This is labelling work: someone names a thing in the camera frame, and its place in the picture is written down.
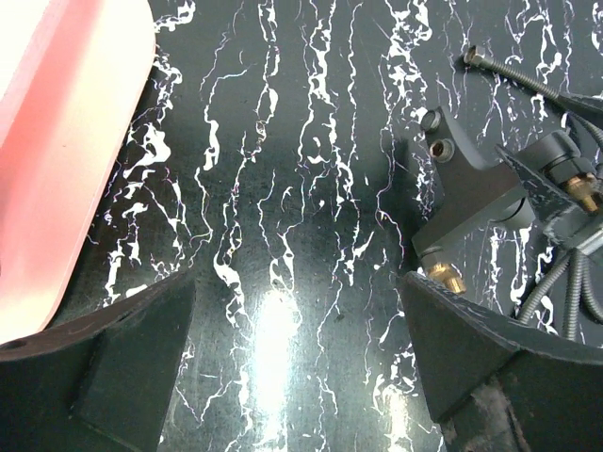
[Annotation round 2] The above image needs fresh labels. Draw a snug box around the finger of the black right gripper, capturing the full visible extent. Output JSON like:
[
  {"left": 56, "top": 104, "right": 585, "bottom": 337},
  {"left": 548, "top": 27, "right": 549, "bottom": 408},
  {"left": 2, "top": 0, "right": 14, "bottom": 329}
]
[{"left": 497, "top": 130, "right": 602, "bottom": 254}]

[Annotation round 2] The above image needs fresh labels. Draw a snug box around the pink two-tier wooden shelf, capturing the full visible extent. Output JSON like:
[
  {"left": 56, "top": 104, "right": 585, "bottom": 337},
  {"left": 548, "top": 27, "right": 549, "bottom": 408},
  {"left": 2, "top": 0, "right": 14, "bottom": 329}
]
[{"left": 1, "top": 1, "right": 155, "bottom": 343}]

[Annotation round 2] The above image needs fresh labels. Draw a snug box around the black marble pattern mat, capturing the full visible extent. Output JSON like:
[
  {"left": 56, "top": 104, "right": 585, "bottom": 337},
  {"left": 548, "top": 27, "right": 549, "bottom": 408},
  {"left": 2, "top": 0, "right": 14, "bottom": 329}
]
[{"left": 59, "top": 1, "right": 602, "bottom": 451}]

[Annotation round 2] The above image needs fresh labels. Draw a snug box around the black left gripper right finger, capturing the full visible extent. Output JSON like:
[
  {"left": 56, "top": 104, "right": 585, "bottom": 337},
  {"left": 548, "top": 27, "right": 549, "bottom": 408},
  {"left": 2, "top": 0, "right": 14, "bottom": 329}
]
[{"left": 401, "top": 272, "right": 602, "bottom": 451}]

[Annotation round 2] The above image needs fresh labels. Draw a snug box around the grey faucet with brass fittings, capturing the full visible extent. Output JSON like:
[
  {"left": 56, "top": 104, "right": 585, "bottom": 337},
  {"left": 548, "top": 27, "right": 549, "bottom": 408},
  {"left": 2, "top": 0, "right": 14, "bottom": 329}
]
[{"left": 412, "top": 107, "right": 602, "bottom": 294}]

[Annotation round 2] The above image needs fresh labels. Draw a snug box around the black corrugated metal hose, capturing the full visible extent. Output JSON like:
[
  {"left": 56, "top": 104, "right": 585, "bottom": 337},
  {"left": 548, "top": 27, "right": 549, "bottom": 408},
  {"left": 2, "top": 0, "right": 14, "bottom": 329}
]
[{"left": 463, "top": 44, "right": 603, "bottom": 343}]

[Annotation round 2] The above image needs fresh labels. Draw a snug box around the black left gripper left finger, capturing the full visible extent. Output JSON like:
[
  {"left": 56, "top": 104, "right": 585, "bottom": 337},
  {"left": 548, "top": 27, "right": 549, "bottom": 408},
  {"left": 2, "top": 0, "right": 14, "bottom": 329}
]
[{"left": 1, "top": 273, "right": 196, "bottom": 451}]

